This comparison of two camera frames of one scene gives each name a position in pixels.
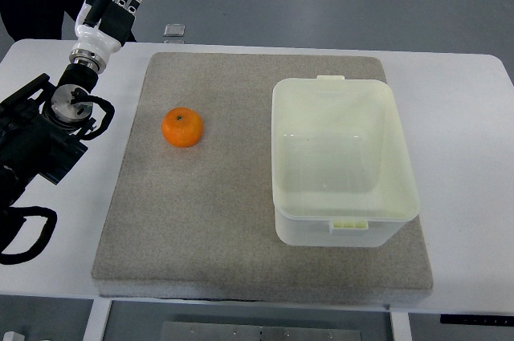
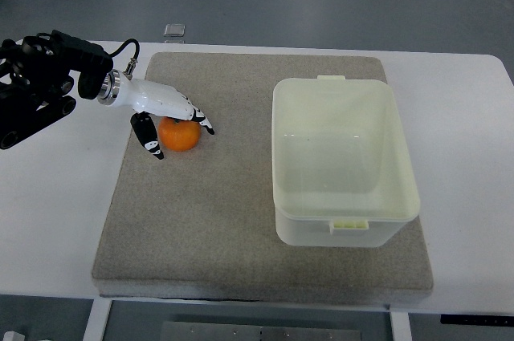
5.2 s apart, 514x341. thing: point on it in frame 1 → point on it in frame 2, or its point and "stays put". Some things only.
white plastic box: [343, 171] stays put
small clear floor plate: [174, 30] stays put
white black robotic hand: [105, 20] → [149, 98]
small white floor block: [13, 336] stays put
